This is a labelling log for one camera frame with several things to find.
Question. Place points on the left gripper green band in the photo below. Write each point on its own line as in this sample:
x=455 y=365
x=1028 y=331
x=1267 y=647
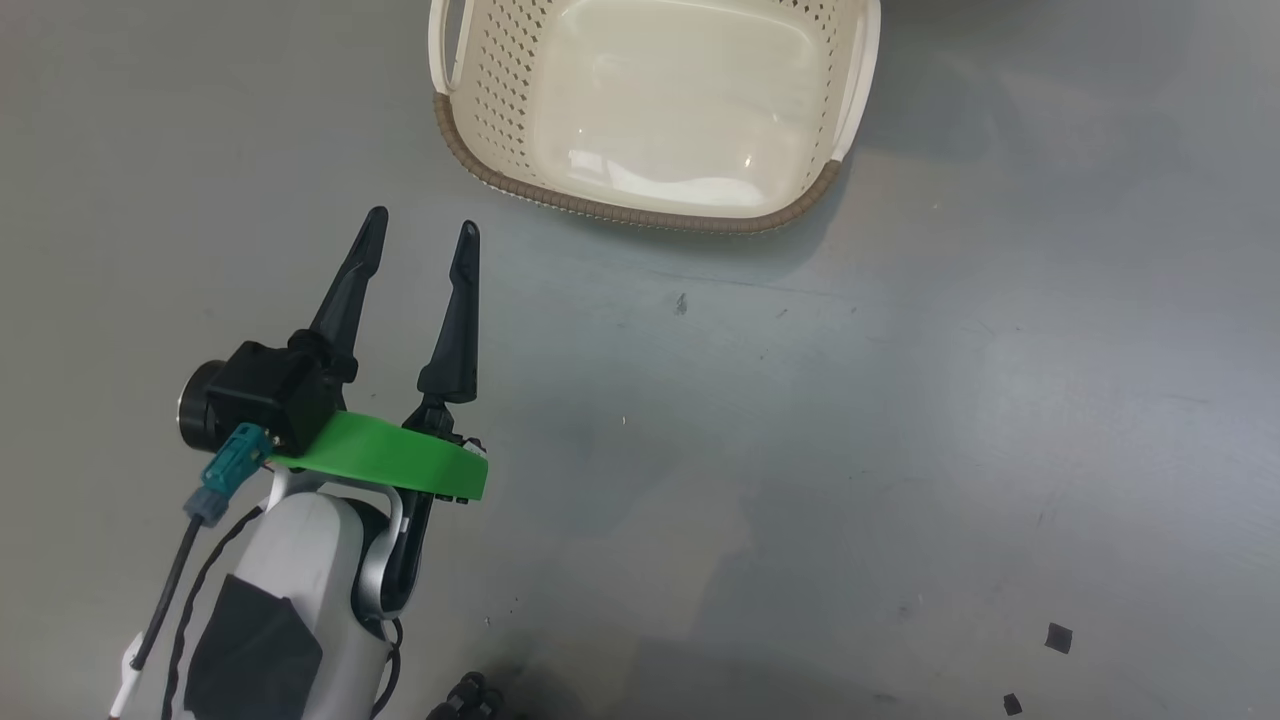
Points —
x=400 y=460

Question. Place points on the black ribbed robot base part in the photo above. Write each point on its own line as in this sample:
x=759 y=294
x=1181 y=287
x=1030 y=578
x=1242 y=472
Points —
x=470 y=698

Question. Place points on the cream perforated laundry basket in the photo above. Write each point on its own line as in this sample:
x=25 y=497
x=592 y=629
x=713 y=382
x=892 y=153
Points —
x=650 y=100

